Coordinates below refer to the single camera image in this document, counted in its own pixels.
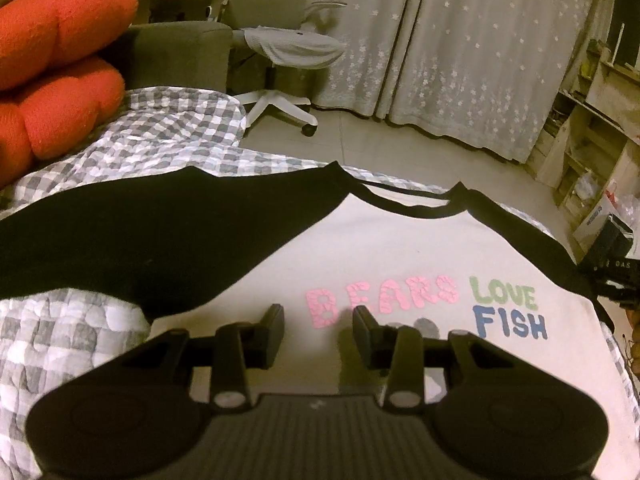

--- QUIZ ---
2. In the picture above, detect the upper red puffy cushion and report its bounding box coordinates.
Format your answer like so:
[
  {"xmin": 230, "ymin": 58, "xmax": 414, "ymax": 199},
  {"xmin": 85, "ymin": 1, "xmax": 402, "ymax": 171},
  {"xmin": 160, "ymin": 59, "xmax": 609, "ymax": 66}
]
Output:
[{"xmin": 1, "ymin": 0, "xmax": 138, "ymax": 90}]

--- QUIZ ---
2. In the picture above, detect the black and white raglan shirt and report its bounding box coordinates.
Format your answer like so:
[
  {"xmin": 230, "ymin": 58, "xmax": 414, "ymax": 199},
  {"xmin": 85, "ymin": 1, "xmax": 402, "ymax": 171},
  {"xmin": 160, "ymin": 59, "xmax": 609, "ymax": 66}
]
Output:
[{"xmin": 0, "ymin": 160, "xmax": 640, "ymax": 480}]

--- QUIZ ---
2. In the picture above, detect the dark grey sofa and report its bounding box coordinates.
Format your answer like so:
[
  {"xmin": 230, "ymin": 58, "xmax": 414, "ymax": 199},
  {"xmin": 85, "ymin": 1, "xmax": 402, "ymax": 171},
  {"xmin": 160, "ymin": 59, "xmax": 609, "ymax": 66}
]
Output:
[{"xmin": 102, "ymin": 21, "xmax": 232, "ymax": 92}]

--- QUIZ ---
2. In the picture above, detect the grey star curtain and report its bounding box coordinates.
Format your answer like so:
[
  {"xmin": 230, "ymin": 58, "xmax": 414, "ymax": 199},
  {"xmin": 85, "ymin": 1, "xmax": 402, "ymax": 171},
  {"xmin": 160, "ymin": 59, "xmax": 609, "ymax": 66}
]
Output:
[{"xmin": 312, "ymin": 0, "xmax": 613, "ymax": 162}]

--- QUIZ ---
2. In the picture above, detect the red puffy cushion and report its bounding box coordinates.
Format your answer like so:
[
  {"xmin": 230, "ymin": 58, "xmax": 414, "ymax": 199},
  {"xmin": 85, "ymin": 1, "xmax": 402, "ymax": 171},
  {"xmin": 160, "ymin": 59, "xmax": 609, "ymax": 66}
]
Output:
[
  {"xmin": 1, "ymin": 0, "xmax": 138, "ymax": 90},
  {"xmin": 1, "ymin": 56, "xmax": 125, "ymax": 186}
]

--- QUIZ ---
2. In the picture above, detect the lower red puffy cushion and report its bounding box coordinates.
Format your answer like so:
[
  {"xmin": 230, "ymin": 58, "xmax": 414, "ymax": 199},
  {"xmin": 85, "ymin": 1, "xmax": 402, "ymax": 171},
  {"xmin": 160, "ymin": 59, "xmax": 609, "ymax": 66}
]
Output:
[{"xmin": 1, "ymin": 56, "xmax": 125, "ymax": 186}]

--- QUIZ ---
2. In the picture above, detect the white cardboard box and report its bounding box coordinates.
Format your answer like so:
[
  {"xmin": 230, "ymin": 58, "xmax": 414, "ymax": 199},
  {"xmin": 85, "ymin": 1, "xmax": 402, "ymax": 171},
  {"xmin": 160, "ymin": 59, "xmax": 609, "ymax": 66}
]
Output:
[{"xmin": 573, "ymin": 193, "xmax": 622, "ymax": 250}]

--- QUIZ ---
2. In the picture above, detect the grey office chair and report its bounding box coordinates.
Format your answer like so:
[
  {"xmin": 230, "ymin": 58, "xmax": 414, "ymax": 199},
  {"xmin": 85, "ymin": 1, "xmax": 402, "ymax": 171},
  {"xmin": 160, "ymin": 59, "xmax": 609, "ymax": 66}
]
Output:
[{"xmin": 208, "ymin": 0, "xmax": 346, "ymax": 138}]

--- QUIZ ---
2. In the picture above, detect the wooden shelf unit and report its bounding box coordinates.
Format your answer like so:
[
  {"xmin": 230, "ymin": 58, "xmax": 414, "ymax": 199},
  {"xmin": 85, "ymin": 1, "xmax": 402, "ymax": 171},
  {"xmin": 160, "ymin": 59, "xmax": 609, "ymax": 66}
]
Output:
[{"xmin": 525, "ymin": 29, "xmax": 639, "ymax": 231}]

